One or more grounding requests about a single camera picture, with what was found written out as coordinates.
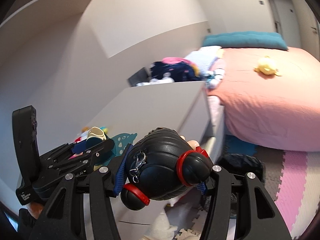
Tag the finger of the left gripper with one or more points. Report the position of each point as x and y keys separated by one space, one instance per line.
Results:
x=84 y=161

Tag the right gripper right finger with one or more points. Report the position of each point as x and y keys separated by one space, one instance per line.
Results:
x=257 y=216

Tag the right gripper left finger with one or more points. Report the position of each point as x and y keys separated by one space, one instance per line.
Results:
x=75 y=198

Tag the black red toy figure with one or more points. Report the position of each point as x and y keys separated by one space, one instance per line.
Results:
x=161 y=166

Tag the blue yellow frog toy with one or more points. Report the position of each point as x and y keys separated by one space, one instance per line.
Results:
x=95 y=136

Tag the black trash bag bin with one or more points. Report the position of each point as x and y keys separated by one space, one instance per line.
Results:
x=240 y=164

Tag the left hand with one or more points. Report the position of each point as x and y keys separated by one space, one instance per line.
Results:
x=35 y=209

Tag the teal patterned toy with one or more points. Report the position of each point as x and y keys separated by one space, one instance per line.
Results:
x=120 y=142

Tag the beige plush toy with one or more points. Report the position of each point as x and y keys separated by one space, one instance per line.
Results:
x=161 y=228

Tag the pink bed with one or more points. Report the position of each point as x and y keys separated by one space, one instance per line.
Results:
x=272 y=111

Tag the grey desk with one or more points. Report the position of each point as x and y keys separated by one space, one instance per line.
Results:
x=181 y=106

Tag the navy patterned garment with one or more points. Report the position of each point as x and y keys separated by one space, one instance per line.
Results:
x=179 y=72

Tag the yellow plush toy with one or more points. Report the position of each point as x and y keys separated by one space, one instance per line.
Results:
x=267 y=66

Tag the folded light blue blanket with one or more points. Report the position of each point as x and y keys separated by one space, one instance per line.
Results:
x=209 y=61

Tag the teal cushion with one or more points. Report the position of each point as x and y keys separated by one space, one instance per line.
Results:
x=246 y=39

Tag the room door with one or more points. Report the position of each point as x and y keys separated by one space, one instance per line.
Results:
x=286 y=21

